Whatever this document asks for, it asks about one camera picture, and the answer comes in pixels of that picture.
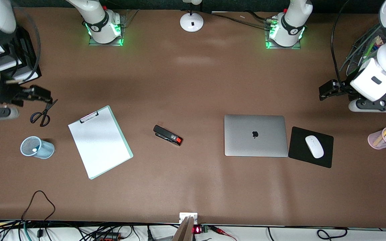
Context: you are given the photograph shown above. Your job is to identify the silver laptop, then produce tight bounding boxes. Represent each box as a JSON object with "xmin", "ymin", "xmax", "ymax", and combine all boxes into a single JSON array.
[{"xmin": 224, "ymin": 114, "xmax": 289, "ymax": 157}]

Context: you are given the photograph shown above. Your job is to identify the green marker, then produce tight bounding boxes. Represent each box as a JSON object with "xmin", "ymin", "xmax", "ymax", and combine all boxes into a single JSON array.
[{"xmin": 363, "ymin": 37, "xmax": 380, "ymax": 59}]

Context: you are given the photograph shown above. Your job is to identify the black scissors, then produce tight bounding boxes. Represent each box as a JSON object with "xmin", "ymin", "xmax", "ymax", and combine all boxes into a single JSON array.
[{"xmin": 30, "ymin": 99, "xmax": 58, "ymax": 127}]

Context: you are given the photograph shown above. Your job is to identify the black stacked paper tray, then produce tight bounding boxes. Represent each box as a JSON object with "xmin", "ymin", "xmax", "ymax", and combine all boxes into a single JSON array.
[{"xmin": 0, "ymin": 25, "xmax": 42, "ymax": 84}]

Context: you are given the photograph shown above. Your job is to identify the blue mesh pen cup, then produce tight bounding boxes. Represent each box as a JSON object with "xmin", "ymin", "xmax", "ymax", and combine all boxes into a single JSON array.
[{"xmin": 20, "ymin": 136, "xmax": 55, "ymax": 159}]

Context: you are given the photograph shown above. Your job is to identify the white computer mouse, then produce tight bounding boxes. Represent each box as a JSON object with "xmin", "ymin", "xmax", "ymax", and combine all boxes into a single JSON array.
[{"xmin": 305, "ymin": 135, "xmax": 324, "ymax": 159}]

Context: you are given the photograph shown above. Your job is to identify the yellow pen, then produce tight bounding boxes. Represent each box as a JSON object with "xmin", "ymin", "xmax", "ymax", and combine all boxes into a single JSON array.
[{"xmin": 373, "ymin": 127, "xmax": 386, "ymax": 146}]

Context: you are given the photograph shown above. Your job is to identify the pink mesh pen cup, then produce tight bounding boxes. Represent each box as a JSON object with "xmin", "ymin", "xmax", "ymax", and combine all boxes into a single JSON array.
[{"xmin": 368, "ymin": 127, "xmax": 386, "ymax": 150}]

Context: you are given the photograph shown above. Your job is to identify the black mouse pad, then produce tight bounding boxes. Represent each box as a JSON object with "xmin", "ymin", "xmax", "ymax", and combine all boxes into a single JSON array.
[{"xmin": 288, "ymin": 126, "xmax": 334, "ymax": 169}]

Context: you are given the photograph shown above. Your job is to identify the white paper sheet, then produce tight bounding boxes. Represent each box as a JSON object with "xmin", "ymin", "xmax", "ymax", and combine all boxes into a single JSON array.
[{"xmin": 68, "ymin": 108, "xmax": 131, "ymax": 178}]

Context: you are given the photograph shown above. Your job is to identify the teal clipboard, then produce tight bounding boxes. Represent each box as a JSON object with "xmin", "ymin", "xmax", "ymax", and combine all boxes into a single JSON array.
[{"xmin": 68, "ymin": 105, "xmax": 134, "ymax": 180}]

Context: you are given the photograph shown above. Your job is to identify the black stapler with red tip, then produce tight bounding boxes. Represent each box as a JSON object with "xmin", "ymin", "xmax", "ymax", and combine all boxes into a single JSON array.
[{"xmin": 153, "ymin": 125, "xmax": 183, "ymax": 146}]

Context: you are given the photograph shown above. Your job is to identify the white round stand base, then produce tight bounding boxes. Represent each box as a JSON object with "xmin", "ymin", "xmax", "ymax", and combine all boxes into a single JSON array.
[{"xmin": 180, "ymin": 0, "xmax": 204, "ymax": 32}]

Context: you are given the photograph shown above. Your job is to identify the black wire mesh tray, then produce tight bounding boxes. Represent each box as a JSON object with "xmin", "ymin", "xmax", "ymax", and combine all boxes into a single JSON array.
[{"xmin": 340, "ymin": 23, "xmax": 386, "ymax": 95}]

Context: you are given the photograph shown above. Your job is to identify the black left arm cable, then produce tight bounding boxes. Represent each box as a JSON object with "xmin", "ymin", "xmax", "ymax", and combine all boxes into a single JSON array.
[{"xmin": 330, "ymin": 0, "xmax": 351, "ymax": 83}]

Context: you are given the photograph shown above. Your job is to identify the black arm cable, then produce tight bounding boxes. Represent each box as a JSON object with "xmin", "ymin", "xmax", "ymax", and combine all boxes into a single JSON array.
[
  {"xmin": 14, "ymin": 8, "xmax": 42, "ymax": 83},
  {"xmin": 330, "ymin": 0, "xmax": 351, "ymax": 83}
]

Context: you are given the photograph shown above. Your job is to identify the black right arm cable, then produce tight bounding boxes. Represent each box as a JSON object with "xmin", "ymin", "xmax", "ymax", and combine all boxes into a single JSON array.
[{"xmin": 14, "ymin": 8, "xmax": 42, "ymax": 83}]

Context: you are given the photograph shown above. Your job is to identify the thin black looped cable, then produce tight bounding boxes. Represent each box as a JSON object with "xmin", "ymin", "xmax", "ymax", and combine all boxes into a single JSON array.
[{"xmin": 21, "ymin": 190, "xmax": 56, "ymax": 222}]

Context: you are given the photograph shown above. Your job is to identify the black cables behind arm base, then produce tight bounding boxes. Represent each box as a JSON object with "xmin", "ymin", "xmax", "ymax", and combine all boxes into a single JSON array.
[{"xmin": 210, "ymin": 11, "xmax": 275, "ymax": 30}]

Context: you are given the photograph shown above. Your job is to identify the black coiled cable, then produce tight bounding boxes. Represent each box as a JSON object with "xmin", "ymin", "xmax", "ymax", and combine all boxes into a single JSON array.
[{"xmin": 316, "ymin": 228, "xmax": 348, "ymax": 241}]

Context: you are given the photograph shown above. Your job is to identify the red wire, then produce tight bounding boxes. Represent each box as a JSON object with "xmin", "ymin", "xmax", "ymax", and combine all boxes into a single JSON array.
[{"xmin": 210, "ymin": 226, "xmax": 238, "ymax": 241}]

